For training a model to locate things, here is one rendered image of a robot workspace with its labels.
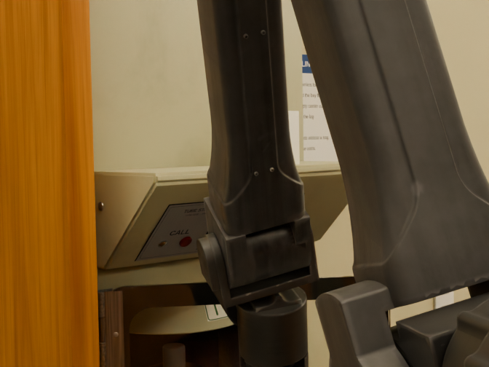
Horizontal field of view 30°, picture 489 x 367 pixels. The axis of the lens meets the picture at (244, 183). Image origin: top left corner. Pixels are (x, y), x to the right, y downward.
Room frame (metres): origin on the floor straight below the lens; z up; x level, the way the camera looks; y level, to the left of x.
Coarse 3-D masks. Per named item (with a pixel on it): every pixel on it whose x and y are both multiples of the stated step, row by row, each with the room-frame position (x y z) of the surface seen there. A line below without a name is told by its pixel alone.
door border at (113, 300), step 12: (108, 300) 0.93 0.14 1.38; (120, 300) 0.94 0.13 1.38; (108, 312) 0.93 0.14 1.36; (120, 312) 0.94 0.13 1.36; (108, 324) 0.93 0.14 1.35; (120, 324) 0.94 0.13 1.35; (108, 336) 0.93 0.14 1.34; (120, 336) 0.94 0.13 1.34; (108, 348) 0.93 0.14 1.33; (120, 348) 0.94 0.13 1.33; (108, 360) 0.93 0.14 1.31; (120, 360) 0.94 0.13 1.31
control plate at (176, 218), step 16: (176, 208) 0.90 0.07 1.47; (192, 208) 0.92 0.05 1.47; (160, 224) 0.91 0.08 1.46; (176, 224) 0.92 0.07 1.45; (192, 224) 0.94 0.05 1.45; (160, 240) 0.93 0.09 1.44; (176, 240) 0.95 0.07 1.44; (192, 240) 0.97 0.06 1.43; (144, 256) 0.94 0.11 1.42; (160, 256) 0.96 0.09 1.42
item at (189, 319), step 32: (128, 288) 0.94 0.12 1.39; (160, 288) 0.94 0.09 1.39; (192, 288) 0.95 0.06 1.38; (320, 288) 0.97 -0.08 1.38; (128, 320) 0.94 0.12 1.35; (160, 320) 0.94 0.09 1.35; (192, 320) 0.95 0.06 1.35; (224, 320) 0.95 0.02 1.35; (128, 352) 0.94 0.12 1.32; (160, 352) 0.94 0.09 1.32; (192, 352) 0.95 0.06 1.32; (224, 352) 0.95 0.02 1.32; (320, 352) 0.97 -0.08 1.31
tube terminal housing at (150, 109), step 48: (96, 0) 0.95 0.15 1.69; (144, 0) 0.99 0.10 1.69; (192, 0) 1.03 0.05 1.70; (288, 0) 1.14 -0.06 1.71; (96, 48) 0.95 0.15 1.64; (144, 48) 0.99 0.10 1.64; (192, 48) 1.03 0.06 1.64; (288, 48) 1.14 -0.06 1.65; (96, 96) 0.95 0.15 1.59; (144, 96) 0.99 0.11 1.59; (192, 96) 1.03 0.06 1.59; (288, 96) 1.14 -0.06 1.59; (96, 144) 0.95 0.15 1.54; (144, 144) 0.99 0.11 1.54; (192, 144) 1.03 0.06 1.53
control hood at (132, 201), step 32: (96, 192) 0.93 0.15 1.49; (128, 192) 0.89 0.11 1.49; (160, 192) 0.87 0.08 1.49; (192, 192) 0.90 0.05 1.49; (320, 192) 1.04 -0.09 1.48; (96, 224) 0.93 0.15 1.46; (128, 224) 0.89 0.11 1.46; (320, 224) 1.10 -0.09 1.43; (128, 256) 0.92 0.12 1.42; (192, 256) 0.99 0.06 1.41
